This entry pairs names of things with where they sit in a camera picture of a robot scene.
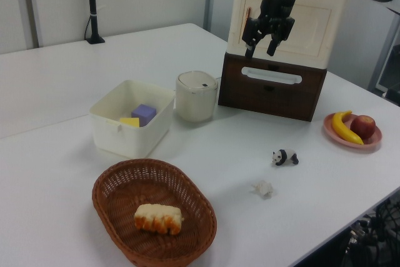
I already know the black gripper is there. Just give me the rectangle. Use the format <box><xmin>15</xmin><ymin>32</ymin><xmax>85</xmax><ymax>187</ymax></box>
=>
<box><xmin>241</xmin><ymin>0</ymin><xmax>300</xmax><ymax>59</ymax></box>

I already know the small white trash can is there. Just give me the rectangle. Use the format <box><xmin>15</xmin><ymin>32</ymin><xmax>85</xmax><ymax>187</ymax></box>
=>
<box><xmin>175</xmin><ymin>70</ymin><xmax>219</xmax><ymax>123</ymax></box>

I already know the dark wooden drawer box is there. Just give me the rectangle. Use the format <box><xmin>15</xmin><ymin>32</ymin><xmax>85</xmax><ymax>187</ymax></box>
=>
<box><xmin>217</xmin><ymin>51</ymin><xmax>328</xmax><ymax>123</ymax></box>

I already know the cream plastic cabinet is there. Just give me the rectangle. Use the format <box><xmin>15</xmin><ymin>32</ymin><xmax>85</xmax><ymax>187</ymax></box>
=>
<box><xmin>226</xmin><ymin>0</ymin><xmax>350</xmax><ymax>71</ymax></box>

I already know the toy panda figure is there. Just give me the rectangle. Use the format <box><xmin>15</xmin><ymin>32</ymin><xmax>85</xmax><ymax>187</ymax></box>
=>
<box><xmin>271</xmin><ymin>148</ymin><xmax>300</xmax><ymax>168</ymax></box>

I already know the toy banana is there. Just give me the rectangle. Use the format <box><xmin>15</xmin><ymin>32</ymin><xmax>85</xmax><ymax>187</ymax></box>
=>
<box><xmin>331</xmin><ymin>110</ymin><xmax>365</xmax><ymax>146</ymax></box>

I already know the toy red apple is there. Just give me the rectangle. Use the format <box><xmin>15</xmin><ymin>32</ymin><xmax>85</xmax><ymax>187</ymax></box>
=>
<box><xmin>349</xmin><ymin>114</ymin><xmax>376</xmax><ymax>140</ymax></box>

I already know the purple cube block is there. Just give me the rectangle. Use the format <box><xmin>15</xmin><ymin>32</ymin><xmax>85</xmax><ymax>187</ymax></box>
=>
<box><xmin>131</xmin><ymin>103</ymin><xmax>157</xmax><ymax>128</ymax></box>

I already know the crumpled white paper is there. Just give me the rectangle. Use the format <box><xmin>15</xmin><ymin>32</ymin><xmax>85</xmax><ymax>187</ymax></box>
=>
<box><xmin>250</xmin><ymin>179</ymin><xmax>274</xmax><ymax>201</ymax></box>

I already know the pink plate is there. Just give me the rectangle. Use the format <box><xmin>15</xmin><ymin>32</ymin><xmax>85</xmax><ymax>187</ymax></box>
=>
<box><xmin>322</xmin><ymin>113</ymin><xmax>383</xmax><ymax>151</ymax></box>

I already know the white plastic storage bin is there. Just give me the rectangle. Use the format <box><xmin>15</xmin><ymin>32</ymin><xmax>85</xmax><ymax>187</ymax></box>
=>
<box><xmin>88</xmin><ymin>79</ymin><xmax>176</xmax><ymax>160</ymax></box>

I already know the yellow block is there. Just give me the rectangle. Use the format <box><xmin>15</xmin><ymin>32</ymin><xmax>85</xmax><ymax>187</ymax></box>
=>
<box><xmin>119</xmin><ymin>117</ymin><xmax>141</xmax><ymax>128</ymax></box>

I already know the brown wicker basket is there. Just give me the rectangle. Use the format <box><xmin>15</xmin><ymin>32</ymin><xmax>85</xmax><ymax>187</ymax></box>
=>
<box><xmin>91</xmin><ymin>158</ymin><xmax>218</xmax><ymax>267</ymax></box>

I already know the toy bread loaf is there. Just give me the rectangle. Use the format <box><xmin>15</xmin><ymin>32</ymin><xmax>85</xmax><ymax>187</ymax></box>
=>
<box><xmin>134</xmin><ymin>203</ymin><xmax>185</xmax><ymax>236</ymax></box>

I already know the black camera stand pole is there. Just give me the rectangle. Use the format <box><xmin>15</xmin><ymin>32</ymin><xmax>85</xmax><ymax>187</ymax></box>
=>
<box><xmin>84</xmin><ymin>0</ymin><xmax>106</xmax><ymax>45</ymax></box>

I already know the black cables bundle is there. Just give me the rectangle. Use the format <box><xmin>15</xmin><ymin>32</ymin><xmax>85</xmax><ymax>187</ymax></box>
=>
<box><xmin>339</xmin><ymin>196</ymin><xmax>400</xmax><ymax>267</ymax></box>

